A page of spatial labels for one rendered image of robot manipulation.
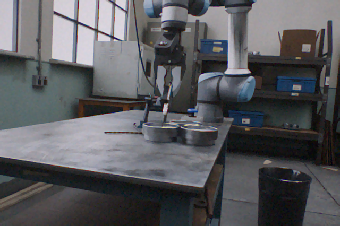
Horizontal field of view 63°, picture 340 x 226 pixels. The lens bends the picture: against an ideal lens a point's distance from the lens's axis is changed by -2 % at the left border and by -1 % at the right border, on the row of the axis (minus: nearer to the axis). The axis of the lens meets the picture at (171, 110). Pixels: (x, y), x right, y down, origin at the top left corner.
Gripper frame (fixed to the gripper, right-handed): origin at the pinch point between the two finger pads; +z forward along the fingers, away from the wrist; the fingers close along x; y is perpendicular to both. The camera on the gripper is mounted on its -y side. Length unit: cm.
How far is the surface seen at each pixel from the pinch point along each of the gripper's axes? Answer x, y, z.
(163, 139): -1.2, -7.5, 12.5
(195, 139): -9.7, -7.4, 11.5
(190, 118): -4.7, 19.5, 9.0
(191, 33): 51, 381, -92
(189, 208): -12.6, -34.6, 18.6
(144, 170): -4.1, -34.0, 13.2
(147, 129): 3.3, -7.7, 10.0
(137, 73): 82, 212, -15
